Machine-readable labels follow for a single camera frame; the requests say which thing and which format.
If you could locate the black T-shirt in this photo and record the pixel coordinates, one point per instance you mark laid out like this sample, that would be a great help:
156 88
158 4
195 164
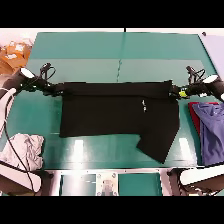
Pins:
110 110

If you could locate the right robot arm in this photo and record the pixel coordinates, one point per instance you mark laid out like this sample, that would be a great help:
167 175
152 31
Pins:
213 85

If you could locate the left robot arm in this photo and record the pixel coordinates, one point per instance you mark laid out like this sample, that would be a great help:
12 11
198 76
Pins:
20 79

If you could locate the red garment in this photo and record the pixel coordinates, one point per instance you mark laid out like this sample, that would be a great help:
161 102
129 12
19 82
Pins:
195 115

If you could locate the grey garment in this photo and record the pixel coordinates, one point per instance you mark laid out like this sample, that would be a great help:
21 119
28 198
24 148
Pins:
23 150

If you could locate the blue garment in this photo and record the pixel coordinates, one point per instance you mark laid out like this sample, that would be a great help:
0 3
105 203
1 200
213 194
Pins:
213 136

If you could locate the silver frame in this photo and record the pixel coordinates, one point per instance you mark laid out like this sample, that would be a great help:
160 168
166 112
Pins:
106 183

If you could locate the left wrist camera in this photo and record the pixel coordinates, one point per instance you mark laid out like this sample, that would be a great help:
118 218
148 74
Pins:
44 69

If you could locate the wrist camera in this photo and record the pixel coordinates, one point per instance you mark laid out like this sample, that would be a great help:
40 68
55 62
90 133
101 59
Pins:
192 73
44 69

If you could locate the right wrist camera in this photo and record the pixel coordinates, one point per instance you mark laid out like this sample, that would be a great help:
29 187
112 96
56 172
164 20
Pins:
192 73

